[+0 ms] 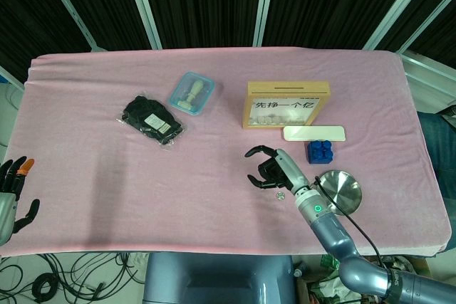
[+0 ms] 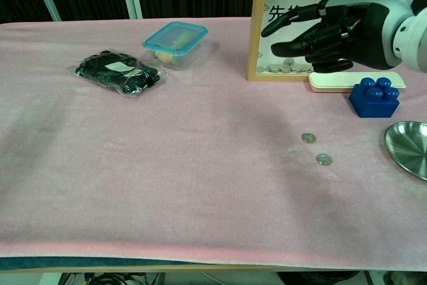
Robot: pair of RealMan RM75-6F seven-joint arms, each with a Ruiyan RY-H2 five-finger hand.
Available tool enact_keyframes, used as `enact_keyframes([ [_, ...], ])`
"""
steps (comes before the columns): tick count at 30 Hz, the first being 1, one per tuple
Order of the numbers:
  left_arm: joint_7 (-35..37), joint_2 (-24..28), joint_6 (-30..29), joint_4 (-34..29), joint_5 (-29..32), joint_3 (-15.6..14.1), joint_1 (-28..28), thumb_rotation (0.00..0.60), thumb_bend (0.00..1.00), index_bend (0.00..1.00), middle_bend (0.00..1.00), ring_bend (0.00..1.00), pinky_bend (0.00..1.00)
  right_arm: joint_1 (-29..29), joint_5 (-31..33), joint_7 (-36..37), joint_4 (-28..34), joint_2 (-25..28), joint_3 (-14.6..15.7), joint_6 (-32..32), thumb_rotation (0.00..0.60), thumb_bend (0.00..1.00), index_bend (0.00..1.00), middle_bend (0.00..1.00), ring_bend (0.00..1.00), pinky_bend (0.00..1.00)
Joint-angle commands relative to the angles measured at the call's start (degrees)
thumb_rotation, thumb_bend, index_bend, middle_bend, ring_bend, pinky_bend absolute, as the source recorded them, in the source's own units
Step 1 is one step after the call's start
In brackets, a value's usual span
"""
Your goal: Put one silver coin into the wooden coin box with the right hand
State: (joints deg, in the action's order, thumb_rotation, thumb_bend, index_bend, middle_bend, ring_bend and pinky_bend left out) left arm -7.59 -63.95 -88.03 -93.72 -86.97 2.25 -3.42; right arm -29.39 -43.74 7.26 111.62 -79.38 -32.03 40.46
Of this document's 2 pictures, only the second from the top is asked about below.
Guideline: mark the teal under cloth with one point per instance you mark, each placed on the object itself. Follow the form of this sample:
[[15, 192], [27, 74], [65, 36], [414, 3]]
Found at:
[[66, 262]]

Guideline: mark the blue toy building block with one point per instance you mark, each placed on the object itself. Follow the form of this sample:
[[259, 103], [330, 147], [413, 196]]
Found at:
[[372, 103]]

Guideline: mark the pink table cloth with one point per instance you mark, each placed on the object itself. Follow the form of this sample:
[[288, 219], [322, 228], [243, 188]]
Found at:
[[166, 165]]

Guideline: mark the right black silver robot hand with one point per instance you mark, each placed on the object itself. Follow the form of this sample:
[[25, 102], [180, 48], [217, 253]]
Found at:
[[363, 21]]

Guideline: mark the wooden frame coin bank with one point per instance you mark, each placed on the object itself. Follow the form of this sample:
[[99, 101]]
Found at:
[[254, 31]]

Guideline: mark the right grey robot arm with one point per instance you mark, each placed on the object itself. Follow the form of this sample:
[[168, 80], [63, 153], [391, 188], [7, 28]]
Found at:
[[415, 41]]

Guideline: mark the beige wooden stamp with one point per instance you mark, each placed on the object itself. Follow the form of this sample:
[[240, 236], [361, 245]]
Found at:
[[165, 56]]

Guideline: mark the clear box with blue lid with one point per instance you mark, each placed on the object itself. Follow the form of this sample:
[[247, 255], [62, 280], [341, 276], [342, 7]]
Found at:
[[173, 39]]

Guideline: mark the plastic bag of black items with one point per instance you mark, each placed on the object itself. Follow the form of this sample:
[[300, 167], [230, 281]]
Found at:
[[116, 73]]

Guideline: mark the round steel plate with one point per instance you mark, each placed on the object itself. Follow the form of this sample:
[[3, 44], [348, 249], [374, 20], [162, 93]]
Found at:
[[410, 148]]

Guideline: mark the white pink flat case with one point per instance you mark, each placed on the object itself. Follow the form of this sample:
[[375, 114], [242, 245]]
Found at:
[[330, 82]]

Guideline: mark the silver coin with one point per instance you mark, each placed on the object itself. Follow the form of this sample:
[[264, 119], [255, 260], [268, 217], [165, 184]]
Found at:
[[324, 159], [308, 137]]

